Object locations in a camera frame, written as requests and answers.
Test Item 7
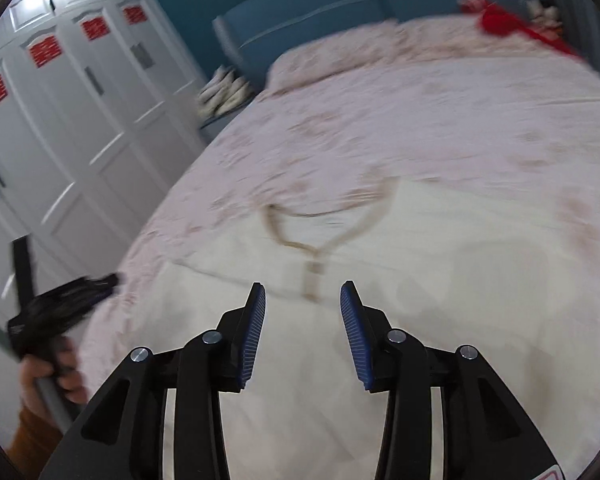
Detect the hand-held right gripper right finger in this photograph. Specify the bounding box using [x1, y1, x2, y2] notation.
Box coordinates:
[340, 281, 566, 480]

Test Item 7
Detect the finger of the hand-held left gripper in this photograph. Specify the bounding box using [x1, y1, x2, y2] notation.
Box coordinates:
[79, 272, 122, 307]

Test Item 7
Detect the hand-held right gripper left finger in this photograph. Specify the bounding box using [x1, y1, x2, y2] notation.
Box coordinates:
[39, 282, 267, 480]

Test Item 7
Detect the cream garment with brown trim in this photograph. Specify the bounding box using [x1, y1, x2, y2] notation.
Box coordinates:
[115, 180, 571, 480]

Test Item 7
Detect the person's left forearm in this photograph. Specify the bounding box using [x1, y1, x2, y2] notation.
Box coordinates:
[6, 404, 65, 480]

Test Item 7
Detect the person's left hand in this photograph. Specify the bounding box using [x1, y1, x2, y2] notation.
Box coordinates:
[19, 335, 89, 423]

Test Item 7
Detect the white panelled wardrobe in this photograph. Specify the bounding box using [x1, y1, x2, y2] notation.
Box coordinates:
[0, 0, 216, 326]

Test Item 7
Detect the bed with pink floral sheet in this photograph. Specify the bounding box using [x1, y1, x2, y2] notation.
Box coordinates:
[75, 15, 600, 480]

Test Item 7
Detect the pale bundle on nightstand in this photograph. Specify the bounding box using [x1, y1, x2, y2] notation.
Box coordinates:
[197, 65, 255, 118]

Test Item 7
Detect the blue padded headboard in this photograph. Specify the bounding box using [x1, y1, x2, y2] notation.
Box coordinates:
[212, 0, 546, 96]

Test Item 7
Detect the red cloth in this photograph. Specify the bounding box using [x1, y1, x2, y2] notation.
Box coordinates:
[480, 4, 584, 62]

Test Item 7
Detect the pale plush toy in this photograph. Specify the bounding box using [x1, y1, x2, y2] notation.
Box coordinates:
[525, 0, 564, 36]

